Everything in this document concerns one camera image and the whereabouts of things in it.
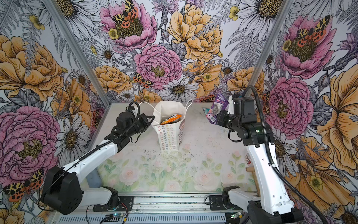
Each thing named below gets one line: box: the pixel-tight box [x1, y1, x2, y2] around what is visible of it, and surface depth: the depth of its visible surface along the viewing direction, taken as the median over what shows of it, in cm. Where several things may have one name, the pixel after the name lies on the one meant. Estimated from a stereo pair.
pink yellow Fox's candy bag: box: [160, 113, 183, 126], surface depth 88 cm
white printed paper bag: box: [151, 100, 186, 151], surface depth 87 cm
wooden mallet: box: [245, 166, 261, 197], surface depth 85 cm
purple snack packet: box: [201, 93, 230, 125], surface depth 68 cm
